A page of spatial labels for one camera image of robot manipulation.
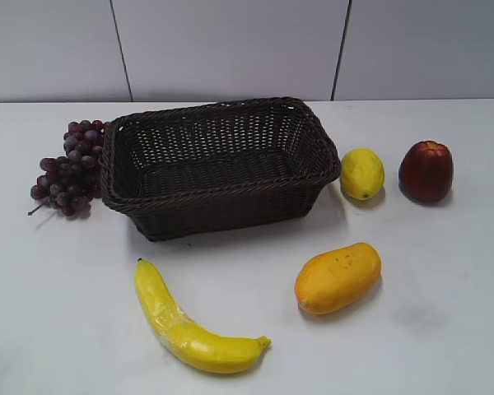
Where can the orange mango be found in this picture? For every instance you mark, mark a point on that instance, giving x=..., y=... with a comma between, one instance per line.
x=333, y=280

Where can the black wicker basket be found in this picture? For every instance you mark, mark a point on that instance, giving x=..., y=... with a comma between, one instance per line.
x=215, y=167

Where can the purple grape bunch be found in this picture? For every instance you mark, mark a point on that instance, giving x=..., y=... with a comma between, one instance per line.
x=71, y=181

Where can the yellow banana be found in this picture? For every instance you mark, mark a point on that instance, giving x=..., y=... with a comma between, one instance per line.
x=187, y=340

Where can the red apple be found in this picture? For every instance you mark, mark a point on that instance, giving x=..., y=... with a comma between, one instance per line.
x=426, y=172

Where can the yellow lemon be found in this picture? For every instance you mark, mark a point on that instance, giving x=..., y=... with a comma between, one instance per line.
x=362, y=175

